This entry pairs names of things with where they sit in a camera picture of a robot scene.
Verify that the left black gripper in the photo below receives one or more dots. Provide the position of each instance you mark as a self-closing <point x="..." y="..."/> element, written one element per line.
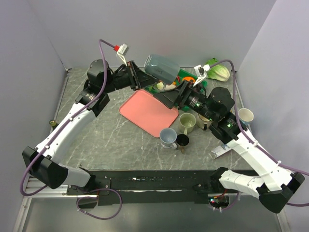
<point x="138" y="79"/>

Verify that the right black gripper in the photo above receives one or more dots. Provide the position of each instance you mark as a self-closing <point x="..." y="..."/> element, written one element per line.
<point x="179" y="95"/>

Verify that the dark blue-grey mug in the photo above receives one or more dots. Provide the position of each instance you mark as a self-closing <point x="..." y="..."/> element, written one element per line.
<point x="162" y="68"/>

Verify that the light green mug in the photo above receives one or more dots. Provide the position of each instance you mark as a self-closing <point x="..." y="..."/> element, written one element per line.
<point x="187" y="122"/>

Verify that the grey mug pink rim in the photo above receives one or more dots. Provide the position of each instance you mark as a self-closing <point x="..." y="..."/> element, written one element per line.
<point x="168" y="138"/>

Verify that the brown striped cup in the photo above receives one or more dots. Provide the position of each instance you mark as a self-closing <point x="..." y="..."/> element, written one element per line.
<point x="182" y="141"/>

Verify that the light blue mug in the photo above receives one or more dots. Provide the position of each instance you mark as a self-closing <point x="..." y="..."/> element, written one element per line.
<point x="246" y="116"/>

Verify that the cream mug black handle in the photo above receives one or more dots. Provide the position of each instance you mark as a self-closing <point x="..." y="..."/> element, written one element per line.
<point x="203" y="122"/>

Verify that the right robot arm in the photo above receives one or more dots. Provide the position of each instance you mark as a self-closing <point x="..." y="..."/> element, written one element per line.
<point x="274" y="185"/>

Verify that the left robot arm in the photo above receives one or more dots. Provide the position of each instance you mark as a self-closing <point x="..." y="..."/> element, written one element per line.
<point x="44" y="161"/>

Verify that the white radish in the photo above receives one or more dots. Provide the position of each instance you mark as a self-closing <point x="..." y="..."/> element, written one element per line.
<point x="160" y="86"/>

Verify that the pink tray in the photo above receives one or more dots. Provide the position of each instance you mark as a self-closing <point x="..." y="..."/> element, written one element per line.
<point x="148" y="113"/>

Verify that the orange fruit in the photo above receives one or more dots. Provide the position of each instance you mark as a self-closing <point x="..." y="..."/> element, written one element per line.
<point x="189" y="79"/>

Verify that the green plastic basket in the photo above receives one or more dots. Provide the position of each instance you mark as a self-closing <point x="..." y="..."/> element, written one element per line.
<point x="182" y="76"/>

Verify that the lettuce head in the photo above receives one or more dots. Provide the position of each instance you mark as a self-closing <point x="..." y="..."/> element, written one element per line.
<point x="219" y="73"/>

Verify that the white printed card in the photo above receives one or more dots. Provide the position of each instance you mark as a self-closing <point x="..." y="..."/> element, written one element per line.
<point x="218" y="151"/>

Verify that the green glass bottle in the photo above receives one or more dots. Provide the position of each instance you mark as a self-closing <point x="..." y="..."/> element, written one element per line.
<point x="53" y="124"/>

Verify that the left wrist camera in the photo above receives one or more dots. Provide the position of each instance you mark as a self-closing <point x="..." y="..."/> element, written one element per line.
<point x="121" y="52"/>

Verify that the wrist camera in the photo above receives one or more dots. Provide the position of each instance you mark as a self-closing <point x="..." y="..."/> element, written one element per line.
<point x="121" y="52"/>
<point x="201" y="72"/>

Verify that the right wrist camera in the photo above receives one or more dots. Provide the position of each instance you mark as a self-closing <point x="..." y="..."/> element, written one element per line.
<point x="201" y="72"/>

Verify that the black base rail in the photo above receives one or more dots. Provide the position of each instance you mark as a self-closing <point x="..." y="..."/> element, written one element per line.
<point x="152" y="186"/>

